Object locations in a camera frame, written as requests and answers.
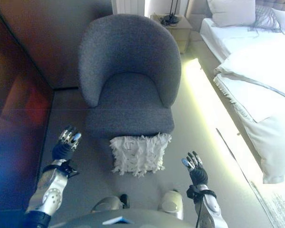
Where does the right robot hand dark palm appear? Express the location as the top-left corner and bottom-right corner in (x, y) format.
(181, 151), (209, 186)

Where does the white fringed cushion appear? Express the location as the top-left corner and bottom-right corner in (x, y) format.
(110, 133), (172, 178)

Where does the grey tasselled cushion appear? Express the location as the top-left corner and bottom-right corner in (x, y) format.
(248, 4), (285, 36)

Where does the silver right robot leg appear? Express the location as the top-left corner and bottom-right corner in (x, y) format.
(158, 189), (184, 220)

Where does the silver robot leg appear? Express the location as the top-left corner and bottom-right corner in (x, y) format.
(91, 194), (130, 213)
(158, 189), (184, 220)

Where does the pale patterned rug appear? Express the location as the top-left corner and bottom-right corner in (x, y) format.
(250, 181), (285, 228)

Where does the silver left robot leg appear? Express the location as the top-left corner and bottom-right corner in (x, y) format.
(91, 194), (130, 213)

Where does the grey robot torso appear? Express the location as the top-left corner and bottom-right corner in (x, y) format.
(51, 209), (198, 228)

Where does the white duvet grey trim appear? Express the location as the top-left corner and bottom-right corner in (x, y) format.
(215, 30), (285, 102)

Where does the grey fabric armchair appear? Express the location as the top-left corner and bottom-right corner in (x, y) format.
(78, 13), (182, 141)

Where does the bed with white sheet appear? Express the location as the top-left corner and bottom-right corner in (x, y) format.
(185, 0), (285, 185)

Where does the beige wooden nightstand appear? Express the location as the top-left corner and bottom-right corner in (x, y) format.
(151, 14), (193, 54)

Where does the black table lamp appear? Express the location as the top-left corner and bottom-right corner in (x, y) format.
(161, 0), (181, 26)

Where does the large white pillow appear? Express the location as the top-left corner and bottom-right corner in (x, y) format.
(206, 0), (257, 27)

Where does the beige tufted headboard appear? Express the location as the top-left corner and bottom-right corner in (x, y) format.
(255, 0), (285, 11)

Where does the dark brown wooden cabinet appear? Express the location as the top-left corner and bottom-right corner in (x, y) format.
(0, 4), (56, 228)

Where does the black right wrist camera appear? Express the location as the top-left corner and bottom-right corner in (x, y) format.
(186, 184), (206, 198)

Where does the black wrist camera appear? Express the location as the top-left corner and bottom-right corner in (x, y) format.
(59, 161), (80, 178)
(186, 184), (206, 198)

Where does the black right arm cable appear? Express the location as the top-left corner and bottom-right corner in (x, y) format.
(195, 190), (217, 228)

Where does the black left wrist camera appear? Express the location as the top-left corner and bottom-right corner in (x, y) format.
(59, 161), (80, 178)

